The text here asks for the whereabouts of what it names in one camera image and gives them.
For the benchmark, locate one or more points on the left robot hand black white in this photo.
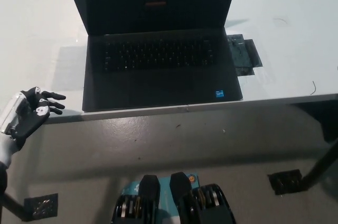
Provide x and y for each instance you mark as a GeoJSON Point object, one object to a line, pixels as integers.
{"type": "Point", "coordinates": [29, 121]}

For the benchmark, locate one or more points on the dark grey Dell laptop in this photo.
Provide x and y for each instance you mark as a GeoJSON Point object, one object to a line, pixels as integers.
{"type": "Point", "coordinates": [161, 86]}

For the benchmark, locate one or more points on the black table leg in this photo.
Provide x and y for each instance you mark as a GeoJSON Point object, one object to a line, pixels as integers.
{"type": "Point", "coordinates": [323, 163]}
{"type": "Point", "coordinates": [14, 205]}

